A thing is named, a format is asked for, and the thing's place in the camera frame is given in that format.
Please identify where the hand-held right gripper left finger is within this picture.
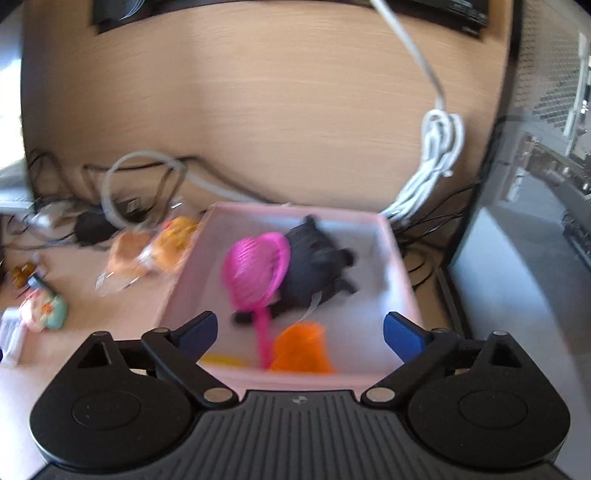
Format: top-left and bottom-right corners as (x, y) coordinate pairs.
(69, 311), (239, 409)

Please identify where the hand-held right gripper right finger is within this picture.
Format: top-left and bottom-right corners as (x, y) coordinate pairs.
(360, 311), (537, 407)

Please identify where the pink cardboard box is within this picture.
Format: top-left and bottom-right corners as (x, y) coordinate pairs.
(159, 200), (426, 393)

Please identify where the large packaged bread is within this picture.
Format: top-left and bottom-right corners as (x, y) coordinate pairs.
(95, 228), (156, 296)

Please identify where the pink and green figure toy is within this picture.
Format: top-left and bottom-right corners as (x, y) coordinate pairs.
(21, 274), (70, 333)

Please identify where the small brown bottle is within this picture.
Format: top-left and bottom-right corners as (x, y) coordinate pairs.
(11, 262), (40, 288)

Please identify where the small white packet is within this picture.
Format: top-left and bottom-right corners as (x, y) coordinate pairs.
(0, 307), (28, 368)

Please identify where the yellow plastic piece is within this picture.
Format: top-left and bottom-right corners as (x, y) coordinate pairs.
(201, 353), (245, 368)

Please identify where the pink plastic strainer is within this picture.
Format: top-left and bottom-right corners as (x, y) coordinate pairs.
(222, 232), (292, 370)

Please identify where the orange mesh scrubber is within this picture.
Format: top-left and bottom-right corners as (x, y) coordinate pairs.
(268, 322), (336, 374)

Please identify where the black plush toy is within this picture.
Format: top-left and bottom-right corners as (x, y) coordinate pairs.
(231, 215), (359, 326)

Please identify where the black power adapter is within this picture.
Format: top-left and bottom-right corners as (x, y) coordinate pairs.
(74, 210), (117, 246)

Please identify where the white power strip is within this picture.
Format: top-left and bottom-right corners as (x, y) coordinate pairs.
(27, 202), (80, 228)

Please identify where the black flat device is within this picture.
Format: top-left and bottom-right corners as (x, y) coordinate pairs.
(433, 0), (491, 40)
(92, 0), (163, 34)

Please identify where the black cable bundle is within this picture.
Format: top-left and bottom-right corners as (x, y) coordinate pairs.
(381, 182), (483, 291)

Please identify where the grey looped cable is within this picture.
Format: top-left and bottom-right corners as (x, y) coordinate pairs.
(102, 151), (278, 228)

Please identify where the white cable bundle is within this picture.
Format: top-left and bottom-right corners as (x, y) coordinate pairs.
(369, 0), (465, 223)

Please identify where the tangle of black cables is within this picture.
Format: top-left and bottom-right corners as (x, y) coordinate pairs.
(0, 148), (213, 252)

